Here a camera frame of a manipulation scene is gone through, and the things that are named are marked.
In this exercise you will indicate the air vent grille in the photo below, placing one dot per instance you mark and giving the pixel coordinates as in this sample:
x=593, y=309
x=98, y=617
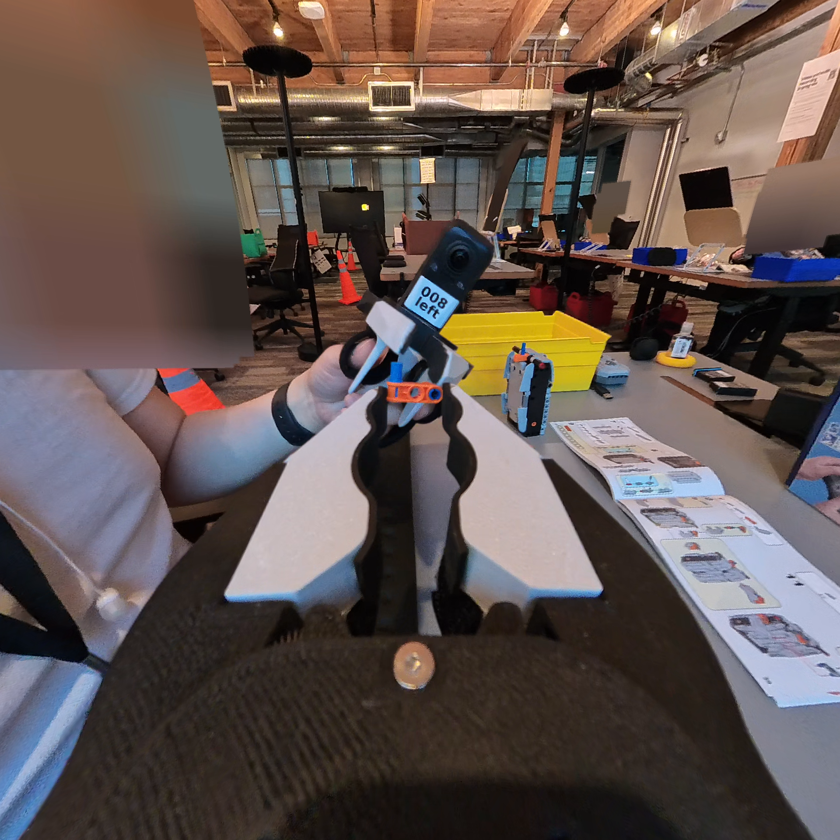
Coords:
x=392, y=96

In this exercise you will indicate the yellow plastic bin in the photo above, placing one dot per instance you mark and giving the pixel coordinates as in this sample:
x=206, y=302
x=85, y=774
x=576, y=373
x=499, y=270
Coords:
x=525, y=338

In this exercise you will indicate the black floor lamp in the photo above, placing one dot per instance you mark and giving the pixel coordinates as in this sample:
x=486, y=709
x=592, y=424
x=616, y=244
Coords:
x=289, y=164
x=587, y=164

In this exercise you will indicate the instruction booklet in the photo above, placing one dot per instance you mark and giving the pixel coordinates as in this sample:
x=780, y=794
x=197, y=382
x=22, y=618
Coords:
x=715, y=564

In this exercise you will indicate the person's left hand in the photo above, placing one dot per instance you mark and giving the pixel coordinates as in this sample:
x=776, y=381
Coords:
x=321, y=390

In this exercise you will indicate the yellow tape roll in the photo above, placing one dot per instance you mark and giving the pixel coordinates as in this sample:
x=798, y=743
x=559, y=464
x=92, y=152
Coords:
x=664, y=359

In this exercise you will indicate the orange safety vest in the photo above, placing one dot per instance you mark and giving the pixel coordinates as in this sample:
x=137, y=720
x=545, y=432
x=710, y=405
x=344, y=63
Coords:
x=190, y=392

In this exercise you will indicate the black office chair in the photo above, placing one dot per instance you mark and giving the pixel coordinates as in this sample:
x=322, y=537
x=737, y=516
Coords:
x=283, y=275

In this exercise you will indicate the light blue toy hub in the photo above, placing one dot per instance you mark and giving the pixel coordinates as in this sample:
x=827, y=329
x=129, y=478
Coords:
x=611, y=374

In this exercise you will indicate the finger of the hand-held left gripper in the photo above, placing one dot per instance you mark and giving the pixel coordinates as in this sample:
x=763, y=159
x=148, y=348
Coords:
x=392, y=328
x=456, y=371

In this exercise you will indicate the blue cardboard box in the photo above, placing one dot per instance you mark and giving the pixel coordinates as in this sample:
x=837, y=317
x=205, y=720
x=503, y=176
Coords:
x=820, y=459

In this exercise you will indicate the brown wooden table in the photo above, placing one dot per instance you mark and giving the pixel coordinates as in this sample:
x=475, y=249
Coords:
x=722, y=275

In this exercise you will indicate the black flat case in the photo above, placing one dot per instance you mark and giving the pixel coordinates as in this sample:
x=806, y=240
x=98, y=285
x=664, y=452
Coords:
x=732, y=389
x=715, y=375

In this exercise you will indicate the black wristband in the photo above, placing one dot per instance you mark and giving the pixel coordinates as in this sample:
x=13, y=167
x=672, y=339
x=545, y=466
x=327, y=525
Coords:
x=290, y=417

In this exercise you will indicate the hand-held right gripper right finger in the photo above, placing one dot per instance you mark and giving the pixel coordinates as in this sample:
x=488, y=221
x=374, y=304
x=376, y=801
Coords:
x=518, y=525

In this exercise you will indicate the grey monitor back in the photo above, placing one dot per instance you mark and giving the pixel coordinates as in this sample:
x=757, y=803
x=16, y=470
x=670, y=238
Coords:
x=794, y=203

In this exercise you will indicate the blue tray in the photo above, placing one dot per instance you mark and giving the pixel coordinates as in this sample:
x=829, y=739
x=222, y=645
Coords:
x=659, y=256
x=797, y=268

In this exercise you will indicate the grey toy brick model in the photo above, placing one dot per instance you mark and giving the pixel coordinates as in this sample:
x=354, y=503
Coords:
x=528, y=394

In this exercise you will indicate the green bag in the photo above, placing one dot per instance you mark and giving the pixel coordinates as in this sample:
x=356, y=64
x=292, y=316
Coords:
x=253, y=243

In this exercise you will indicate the orange toy beam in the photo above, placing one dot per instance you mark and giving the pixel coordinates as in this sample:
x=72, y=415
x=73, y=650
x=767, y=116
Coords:
x=410, y=392

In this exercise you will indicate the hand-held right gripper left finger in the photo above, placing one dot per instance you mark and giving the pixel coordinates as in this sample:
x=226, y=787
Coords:
x=308, y=518

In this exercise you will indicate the black monitor on stand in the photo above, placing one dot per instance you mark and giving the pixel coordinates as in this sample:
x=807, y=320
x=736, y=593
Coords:
x=351, y=211

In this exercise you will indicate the person's left forearm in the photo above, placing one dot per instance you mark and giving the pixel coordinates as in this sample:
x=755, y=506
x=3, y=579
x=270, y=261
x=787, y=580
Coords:
x=223, y=446

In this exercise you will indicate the orange traffic cone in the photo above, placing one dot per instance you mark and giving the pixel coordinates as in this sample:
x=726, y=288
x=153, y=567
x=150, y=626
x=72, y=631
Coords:
x=346, y=282
x=352, y=259

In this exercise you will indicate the black usb stick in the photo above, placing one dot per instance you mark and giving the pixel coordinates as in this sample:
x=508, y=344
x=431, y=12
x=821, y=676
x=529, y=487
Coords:
x=602, y=392

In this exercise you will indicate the red container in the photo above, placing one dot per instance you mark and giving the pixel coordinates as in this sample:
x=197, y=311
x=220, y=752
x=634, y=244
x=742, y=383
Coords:
x=543, y=297
x=590, y=310

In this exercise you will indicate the clear sanitizer bottle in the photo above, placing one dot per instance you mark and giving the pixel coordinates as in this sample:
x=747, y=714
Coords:
x=682, y=341

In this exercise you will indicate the white paper notice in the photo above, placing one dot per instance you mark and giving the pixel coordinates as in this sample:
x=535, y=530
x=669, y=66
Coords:
x=810, y=98

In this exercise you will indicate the white t-shirt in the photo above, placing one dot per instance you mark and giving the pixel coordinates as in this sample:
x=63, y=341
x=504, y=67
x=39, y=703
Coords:
x=72, y=472

